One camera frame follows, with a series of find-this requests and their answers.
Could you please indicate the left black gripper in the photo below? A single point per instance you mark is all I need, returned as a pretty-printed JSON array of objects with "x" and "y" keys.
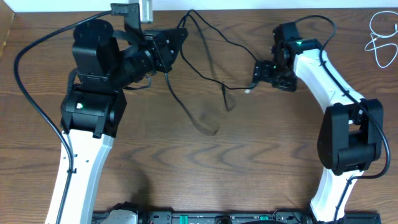
[{"x": 160, "y": 51}]

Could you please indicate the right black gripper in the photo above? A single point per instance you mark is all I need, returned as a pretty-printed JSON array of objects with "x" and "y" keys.
[{"x": 263, "y": 71}]

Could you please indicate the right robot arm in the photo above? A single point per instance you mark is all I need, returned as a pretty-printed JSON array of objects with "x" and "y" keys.
[{"x": 349, "y": 139}]

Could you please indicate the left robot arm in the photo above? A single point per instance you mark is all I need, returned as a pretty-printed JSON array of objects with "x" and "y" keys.
[{"x": 108, "y": 63}]

